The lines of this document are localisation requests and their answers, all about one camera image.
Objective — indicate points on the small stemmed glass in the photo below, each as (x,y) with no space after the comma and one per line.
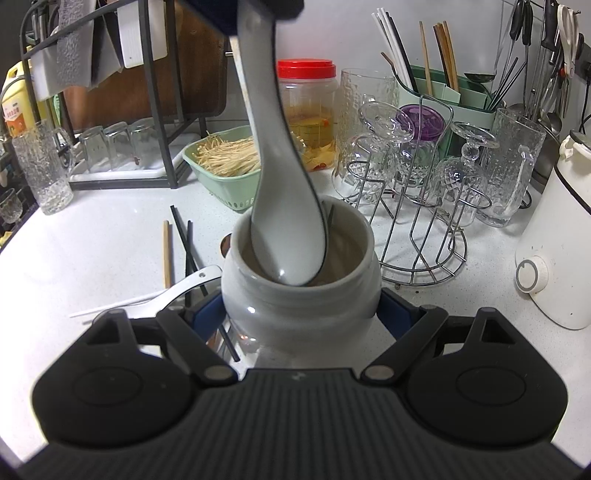
(10,205)

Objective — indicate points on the flat black chopstick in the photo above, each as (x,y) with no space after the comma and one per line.
(402,50)

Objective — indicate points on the white electric cooking pot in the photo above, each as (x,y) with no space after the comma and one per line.
(563,254)

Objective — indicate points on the white knife blade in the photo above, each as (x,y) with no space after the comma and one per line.
(46,78)

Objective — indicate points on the black dish rack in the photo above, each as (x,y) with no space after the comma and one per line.
(168,138)

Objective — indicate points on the green utensil holder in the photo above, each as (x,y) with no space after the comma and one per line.
(471,97)

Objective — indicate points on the white drip tray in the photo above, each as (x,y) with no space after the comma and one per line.
(178,159)

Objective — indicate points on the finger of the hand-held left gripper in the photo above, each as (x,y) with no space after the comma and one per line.
(288,9)
(217,16)

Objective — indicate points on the black wall power strip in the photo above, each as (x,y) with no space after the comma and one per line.
(584,71)

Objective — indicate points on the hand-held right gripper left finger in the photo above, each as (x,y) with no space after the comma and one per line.
(205,323)

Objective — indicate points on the textured steel cleaver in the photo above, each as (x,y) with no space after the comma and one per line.
(74,55)

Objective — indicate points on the wooden cutting board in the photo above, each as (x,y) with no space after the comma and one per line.
(198,69)

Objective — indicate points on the tall textured glass mug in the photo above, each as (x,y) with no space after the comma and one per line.
(364,87)
(508,161)
(41,175)

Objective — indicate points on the white ceramic spoon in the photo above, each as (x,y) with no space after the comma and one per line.
(184,284)
(281,207)

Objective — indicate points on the small clear drinking glass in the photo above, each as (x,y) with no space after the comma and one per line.
(145,143)
(92,150)
(119,145)

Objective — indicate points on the brown wooden chopstick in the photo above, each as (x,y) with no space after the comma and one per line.
(442,55)
(450,55)

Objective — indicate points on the clear jar with red lid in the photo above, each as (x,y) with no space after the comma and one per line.
(314,92)

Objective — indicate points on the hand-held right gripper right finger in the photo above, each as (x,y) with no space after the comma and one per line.
(397,314)

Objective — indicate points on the yellow detergent bottle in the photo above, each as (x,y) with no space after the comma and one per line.
(18,106)

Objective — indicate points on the pile of pale thin sticks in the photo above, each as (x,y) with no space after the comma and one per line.
(221,157)

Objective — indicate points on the plain steel cleaver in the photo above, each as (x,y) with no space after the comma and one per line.
(108,55)

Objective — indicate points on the pale wooden chopstick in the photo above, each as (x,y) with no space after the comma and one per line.
(425,57)

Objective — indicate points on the set of hanging steel utensils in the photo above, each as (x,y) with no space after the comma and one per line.
(540,92)

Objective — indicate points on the clear glass goblet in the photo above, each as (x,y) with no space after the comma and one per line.
(461,184)
(364,161)

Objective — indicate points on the thin black chopstick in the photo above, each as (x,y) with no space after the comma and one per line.
(511,81)
(505,85)

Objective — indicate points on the long white chopstick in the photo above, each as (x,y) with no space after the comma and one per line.
(396,46)
(390,50)

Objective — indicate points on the glass jar with purple lid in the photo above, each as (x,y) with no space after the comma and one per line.
(420,122)

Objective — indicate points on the steel ladle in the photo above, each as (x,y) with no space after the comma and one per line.
(478,77)

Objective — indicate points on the green plastic basket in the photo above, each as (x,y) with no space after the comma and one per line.
(221,194)

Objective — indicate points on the white ceramic jar mug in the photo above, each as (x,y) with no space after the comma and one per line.
(295,314)

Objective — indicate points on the small white cutting board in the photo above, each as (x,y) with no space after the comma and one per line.
(143,41)

